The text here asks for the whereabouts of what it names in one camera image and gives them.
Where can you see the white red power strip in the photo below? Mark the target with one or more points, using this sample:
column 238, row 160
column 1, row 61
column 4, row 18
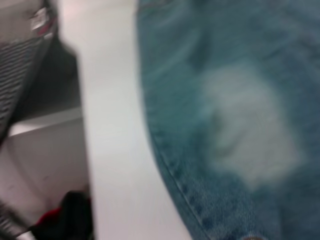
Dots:
column 41, row 21

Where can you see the black red bag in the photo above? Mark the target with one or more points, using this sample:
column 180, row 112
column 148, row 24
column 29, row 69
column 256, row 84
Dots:
column 72, row 215

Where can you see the black keyboard stand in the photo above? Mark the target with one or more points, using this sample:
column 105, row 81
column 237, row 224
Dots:
column 55, row 80

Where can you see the black keyboard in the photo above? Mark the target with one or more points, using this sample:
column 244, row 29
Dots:
column 15, row 87

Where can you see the blue denim shorts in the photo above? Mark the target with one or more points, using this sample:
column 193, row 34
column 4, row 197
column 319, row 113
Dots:
column 225, row 112

